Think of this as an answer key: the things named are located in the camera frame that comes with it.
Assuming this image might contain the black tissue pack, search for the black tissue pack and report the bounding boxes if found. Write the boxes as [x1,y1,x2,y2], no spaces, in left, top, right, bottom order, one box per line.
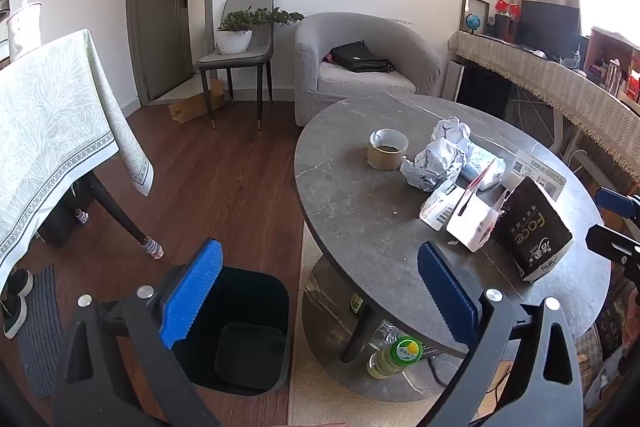
[494,177,574,283]

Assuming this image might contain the black shoes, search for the black shoes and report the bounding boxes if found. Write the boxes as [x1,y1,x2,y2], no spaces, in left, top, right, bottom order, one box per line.
[0,269,34,341]

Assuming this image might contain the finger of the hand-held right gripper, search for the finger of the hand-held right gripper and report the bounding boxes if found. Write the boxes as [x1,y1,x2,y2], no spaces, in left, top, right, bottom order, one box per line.
[595,187,640,218]
[586,224,640,266]

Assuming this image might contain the wooden picture frame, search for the wooden picture frame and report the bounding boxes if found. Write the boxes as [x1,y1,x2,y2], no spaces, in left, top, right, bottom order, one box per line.
[458,0,490,33]

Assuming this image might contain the white and pink carton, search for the white and pink carton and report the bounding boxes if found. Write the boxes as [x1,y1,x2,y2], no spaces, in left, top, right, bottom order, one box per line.
[446,167,507,253]

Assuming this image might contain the large white paper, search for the large white paper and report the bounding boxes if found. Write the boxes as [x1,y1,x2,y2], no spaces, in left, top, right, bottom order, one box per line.
[400,138,469,193]

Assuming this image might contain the black handbag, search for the black handbag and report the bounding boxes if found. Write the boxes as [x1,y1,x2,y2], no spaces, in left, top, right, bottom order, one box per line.
[329,40,396,74]

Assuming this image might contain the black trash bin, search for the black trash bin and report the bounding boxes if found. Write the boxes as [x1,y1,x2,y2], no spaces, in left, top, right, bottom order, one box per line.
[170,264,291,397]

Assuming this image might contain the grey dining chair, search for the grey dining chair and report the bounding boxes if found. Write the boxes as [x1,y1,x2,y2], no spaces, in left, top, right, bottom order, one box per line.
[195,0,275,133]

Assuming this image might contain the black monitor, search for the black monitor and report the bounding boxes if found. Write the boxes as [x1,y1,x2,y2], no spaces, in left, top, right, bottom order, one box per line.
[519,0,581,51]

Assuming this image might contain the black table leg with sock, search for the black table leg with sock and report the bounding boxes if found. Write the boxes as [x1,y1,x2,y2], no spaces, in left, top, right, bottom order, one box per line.
[87,171,166,263]

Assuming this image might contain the white jug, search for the white jug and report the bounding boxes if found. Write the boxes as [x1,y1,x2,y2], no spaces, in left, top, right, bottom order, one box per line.
[5,0,42,62]

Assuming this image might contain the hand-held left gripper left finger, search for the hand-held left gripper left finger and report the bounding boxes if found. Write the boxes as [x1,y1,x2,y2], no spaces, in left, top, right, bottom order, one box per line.
[52,238,223,427]

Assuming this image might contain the green cap bottle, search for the green cap bottle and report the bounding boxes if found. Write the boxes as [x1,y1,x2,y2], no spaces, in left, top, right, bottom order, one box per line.
[367,335,424,381]

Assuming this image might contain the clear plastic bottle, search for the clear plastic bottle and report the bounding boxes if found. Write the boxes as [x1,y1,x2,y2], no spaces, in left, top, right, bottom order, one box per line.
[370,321,402,349]

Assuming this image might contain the grey door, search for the grey door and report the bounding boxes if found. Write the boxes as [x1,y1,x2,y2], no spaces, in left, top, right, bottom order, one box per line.
[125,0,194,106]

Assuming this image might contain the grey ribbed doormat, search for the grey ribbed doormat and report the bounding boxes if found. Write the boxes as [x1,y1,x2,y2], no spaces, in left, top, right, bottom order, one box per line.
[17,264,64,399]

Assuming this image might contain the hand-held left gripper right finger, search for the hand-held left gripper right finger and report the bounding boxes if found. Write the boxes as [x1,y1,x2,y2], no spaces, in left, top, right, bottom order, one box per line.
[410,241,586,427]

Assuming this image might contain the potted plant in white pot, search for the potted plant in white pot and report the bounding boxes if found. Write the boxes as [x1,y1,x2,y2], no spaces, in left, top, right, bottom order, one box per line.
[215,6,305,56]

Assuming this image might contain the dark wooden box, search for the dark wooden box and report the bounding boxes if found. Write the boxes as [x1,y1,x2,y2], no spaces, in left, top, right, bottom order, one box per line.
[492,13,521,39]

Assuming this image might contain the white upright panel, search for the white upright panel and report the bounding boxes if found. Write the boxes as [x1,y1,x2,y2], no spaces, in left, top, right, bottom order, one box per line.
[442,59,469,101]

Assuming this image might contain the desk with beige fringed cloth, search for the desk with beige fringed cloth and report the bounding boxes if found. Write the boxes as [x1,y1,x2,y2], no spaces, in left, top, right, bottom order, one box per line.
[448,29,640,184]

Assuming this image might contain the flat cardboard box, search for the flat cardboard box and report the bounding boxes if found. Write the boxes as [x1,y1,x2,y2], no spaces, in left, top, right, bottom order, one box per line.
[168,79,226,124]

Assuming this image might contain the wooden desk shelf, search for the wooden desk shelf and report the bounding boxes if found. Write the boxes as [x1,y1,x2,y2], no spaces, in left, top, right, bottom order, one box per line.
[582,26,640,104]

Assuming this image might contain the small white barcode box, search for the small white barcode box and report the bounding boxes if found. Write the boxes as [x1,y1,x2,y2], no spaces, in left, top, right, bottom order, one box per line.
[419,181,467,231]

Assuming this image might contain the white printed card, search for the white printed card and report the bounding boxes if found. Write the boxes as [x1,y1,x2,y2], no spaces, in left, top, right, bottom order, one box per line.
[500,149,567,202]

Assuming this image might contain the grey armchair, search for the grey armchair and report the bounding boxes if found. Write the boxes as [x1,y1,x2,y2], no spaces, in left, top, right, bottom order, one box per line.
[293,12,442,128]

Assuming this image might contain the round grey marble coffee table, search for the round grey marble coffee table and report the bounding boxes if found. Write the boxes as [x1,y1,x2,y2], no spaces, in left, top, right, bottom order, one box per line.
[294,93,612,364]

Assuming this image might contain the white plastic packet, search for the white plastic packet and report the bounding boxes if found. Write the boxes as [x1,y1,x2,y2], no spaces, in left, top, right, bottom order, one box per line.
[460,144,507,190]

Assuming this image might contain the brown tape roll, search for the brown tape roll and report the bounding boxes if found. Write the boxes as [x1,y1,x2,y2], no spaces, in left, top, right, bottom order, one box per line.
[367,129,410,170]

